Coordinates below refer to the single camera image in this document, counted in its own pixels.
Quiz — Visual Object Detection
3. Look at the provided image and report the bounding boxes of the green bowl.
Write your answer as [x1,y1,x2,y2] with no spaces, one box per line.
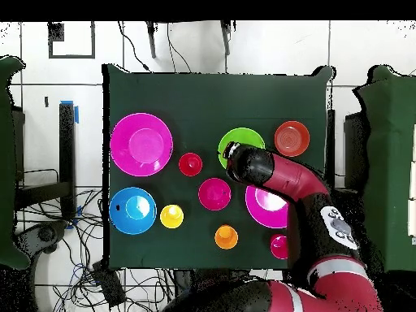
[217,127,267,170]

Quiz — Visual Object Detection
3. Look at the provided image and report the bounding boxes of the red cup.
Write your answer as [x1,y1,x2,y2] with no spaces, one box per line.
[178,152,204,177]

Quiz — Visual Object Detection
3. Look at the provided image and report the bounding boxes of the small crimson bowl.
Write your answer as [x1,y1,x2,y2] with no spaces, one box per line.
[197,177,232,211]

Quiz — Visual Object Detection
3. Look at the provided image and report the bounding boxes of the yellow cup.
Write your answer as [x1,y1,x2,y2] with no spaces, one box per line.
[159,203,185,229]

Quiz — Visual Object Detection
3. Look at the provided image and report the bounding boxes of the orange cup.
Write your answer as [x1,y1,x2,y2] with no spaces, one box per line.
[214,224,239,250]

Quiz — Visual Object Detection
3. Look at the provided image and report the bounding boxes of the large pink bowl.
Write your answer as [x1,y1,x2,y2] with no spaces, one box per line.
[109,112,174,178]
[245,184,290,229]

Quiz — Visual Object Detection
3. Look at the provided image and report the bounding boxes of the dark green tablecloth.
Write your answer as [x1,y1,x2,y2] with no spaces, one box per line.
[102,63,336,272]

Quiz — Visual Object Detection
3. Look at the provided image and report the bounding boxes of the blue bowl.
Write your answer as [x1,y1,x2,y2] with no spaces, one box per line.
[109,186,158,236]

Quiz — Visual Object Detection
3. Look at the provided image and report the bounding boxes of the orange bowl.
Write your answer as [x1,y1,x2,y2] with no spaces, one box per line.
[273,120,311,158]

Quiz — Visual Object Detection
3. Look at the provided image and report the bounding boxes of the crimson cup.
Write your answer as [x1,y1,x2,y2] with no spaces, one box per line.
[270,233,289,260]

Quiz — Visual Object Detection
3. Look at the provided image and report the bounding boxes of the metal chair leg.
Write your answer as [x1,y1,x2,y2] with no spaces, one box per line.
[219,20,234,56]
[145,20,158,59]

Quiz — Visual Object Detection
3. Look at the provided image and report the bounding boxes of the blue tape strip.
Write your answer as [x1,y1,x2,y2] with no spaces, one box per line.
[60,99,80,124]

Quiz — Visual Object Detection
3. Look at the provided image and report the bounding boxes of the black power strip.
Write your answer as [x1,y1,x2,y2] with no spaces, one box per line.
[91,259,127,308]

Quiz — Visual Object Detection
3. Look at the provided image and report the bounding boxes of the green cloth side table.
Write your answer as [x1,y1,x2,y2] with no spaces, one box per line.
[0,55,30,271]
[352,63,416,274]

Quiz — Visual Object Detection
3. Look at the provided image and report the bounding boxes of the black table frame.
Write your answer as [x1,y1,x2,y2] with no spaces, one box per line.
[14,102,77,222]

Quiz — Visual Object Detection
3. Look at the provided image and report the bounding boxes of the black pedestal leg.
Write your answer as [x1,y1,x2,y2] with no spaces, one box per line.
[14,220,69,261]

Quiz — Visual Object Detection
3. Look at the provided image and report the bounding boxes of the grey square floor frame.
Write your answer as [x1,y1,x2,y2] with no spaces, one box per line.
[47,21,96,60]

